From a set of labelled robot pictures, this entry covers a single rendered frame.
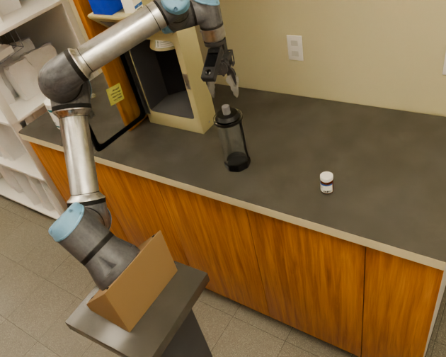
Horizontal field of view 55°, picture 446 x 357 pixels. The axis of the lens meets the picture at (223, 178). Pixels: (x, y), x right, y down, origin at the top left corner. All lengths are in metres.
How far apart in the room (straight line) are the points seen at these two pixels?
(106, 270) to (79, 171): 0.32
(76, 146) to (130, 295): 0.47
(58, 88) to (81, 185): 0.29
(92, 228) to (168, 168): 0.63
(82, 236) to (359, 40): 1.27
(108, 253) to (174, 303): 0.26
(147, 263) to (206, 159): 0.64
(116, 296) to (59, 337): 1.48
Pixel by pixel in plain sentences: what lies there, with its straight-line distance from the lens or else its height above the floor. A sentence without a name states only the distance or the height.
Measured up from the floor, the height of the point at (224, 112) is 1.19.
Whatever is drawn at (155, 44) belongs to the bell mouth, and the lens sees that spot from 1.82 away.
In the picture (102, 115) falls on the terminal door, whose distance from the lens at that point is 1.89.
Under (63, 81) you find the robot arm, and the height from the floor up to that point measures 1.53.
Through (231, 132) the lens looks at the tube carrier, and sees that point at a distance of 1.54.
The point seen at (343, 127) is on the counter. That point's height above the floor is 0.94.
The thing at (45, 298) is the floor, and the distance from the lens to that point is 2.88.
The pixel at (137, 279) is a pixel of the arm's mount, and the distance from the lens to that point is 1.24.
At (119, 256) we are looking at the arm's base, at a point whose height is 1.15.
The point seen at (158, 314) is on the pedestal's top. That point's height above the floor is 0.94.
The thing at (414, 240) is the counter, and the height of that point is 0.94.
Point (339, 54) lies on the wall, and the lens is 1.90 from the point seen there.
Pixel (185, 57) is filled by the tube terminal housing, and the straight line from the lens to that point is 1.73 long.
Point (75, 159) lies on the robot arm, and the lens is 1.35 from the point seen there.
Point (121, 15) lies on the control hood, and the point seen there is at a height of 1.51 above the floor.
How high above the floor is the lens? 1.99
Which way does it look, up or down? 40 degrees down
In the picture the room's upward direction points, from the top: 14 degrees counter-clockwise
